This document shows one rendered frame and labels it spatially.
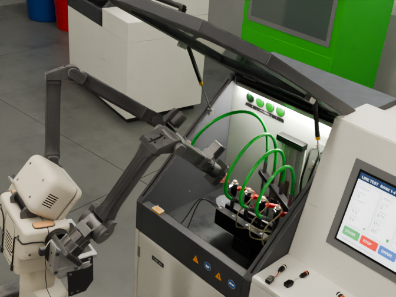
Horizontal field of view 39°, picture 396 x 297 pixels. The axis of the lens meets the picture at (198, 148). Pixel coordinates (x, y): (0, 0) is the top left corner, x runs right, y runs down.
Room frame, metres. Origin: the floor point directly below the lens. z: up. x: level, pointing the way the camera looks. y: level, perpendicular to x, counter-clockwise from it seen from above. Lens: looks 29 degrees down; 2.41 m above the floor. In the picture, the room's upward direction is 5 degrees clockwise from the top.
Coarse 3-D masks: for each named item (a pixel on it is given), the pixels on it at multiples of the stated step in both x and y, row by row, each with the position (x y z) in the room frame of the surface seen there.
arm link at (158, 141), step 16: (160, 128) 1.64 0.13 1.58; (144, 144) 1.57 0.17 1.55; (160, 144) 1.57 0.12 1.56; (144, 160) 1.55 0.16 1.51; (128, 176) 1.55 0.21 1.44; (112, 192) 1.55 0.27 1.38; (128, 192) 1.56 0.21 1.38; (96, 208) 1.55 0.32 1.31; (112, 208) 1.53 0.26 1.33; (112, 224) 1.52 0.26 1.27; (96, 240) 1.49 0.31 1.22
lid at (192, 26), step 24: (120, 0) 1.82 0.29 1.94; (144, 0) 1.75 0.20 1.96; (168, 0) 1.74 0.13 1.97; (168, 24) 1.76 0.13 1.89; (192, 24) 1.59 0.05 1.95; (192, 48) 2.35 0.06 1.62; (216, 48) 2.00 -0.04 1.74; (240, 48) 1.56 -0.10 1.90; (240, 72) 2.39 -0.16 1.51; (264, 72) 2.03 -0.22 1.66; (288, 72) 1.64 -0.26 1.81; (312, 96) 1.79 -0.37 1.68
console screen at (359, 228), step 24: (360, 168) 1.78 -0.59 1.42; (360, 192) 1.74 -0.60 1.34; (384, 192) 1.69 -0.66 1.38; (336, 216) 1.76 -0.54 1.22; (360, 216) 1.71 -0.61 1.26; (384, 216) 1.66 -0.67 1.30; (336, 240) 1.72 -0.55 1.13; (360, 240) 1.67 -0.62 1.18; (384, 240) 1.62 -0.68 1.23; (384, 264) 1.59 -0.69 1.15
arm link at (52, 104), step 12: (48, 72) 1.98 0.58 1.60; (60, 72) 1.97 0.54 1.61; (48, 84) 1.95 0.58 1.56; (60, 84) 1.97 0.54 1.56; (48, 96) 1.94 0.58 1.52; (60, 96) 1.96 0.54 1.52; (48, 108) 1.93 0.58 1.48; (60, 108) 1.96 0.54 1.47; (48, 120) 1.91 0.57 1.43; (48, 132) 1.90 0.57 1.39; (48, 144) 1.89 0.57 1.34; (48, 156) 1.87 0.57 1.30
